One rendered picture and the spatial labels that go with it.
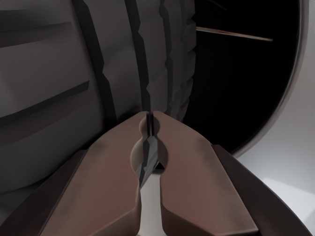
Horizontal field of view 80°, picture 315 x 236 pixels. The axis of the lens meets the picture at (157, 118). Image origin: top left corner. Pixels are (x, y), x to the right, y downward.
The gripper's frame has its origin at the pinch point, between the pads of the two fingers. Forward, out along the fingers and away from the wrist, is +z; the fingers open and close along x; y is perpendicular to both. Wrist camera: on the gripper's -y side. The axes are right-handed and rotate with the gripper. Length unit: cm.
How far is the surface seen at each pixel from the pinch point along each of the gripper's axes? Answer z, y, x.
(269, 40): 47, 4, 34
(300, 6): 22.0, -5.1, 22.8
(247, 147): 22.4, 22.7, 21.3
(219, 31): 53, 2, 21
